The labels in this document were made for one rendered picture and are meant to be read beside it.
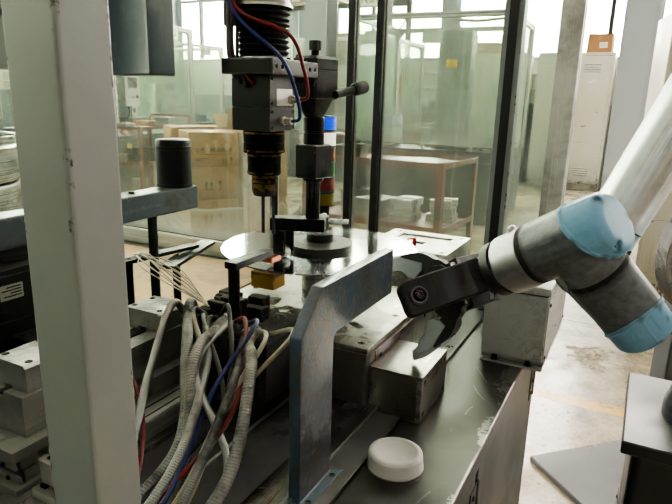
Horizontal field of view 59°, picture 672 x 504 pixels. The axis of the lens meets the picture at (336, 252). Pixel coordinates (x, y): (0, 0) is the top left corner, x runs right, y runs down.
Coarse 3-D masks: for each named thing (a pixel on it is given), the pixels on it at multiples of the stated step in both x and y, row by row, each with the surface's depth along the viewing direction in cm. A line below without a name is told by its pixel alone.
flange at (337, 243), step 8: (328, 232) 100; (296, 240) 100; (304, 240) 100; (312, 240) 98; (320, 240) 98; (328, 240) 99; (336, 240) 101; (344, 240) 101; (296, 248) 97; (304, 248) 96; (312, 248) 96; (320, 248) 96; (328, 248) 96; (336, 248) 96; (344, 248) 97
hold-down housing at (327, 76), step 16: (320, 48) 85; (320, 64) 83; (336, 64) 86; (304, 80) 84; (320, 80) 84; (336, 80) 87; (304, 96) 85; (320, 96) 85; (304, 112) 87; (320, 112) 87; (304, 128) 88; (320, 128) 87; (304, 144) 88; (320, 144) 88; (304, 160) 88; (320, 160) 88; (304, 176) 88; (320, 176) 88
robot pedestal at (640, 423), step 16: (640, 384) 98; (656, 384) 99; (640, 400) 93; (656, 400) 93; (624, 416) 89; (640, 416) 88; (656, 416) 88; (624, 432) 84; (640, 432) 84; (656, 432) 84; (624, 448) 82; (640, 448) 81; (656, 448) 80; (624, 464) 101; (640, 464) 83; (656, 464) 82; (624, 480) 92; (640, 480) 83; (656, 480) 82; (624, 496) 86; (640, 496) 84; (656, 496) 83
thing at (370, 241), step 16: (240, 240) 104; (256, 240) 104; (272, 240) 104; (352, 240) 106; (368, 240) 106; (384, 240) 106; (400, 240) 107; (224, 256) 94; (288, 256) 94; (304, 256) 94; (320, 256) 95; (336, 256) 95; (352, 256) 95; (272, 272) 86; (288, 272) 85; (304, 272) 86; (320, 272) 86; (336, 272) 86
